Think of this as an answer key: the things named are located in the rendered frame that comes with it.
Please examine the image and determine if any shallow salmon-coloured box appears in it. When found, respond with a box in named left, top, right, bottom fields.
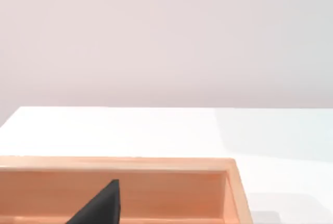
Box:
left=0, top=155, right=253, bottom=224

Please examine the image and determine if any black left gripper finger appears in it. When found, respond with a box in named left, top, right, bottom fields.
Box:
left=64, top=179, right=122, bottom=224

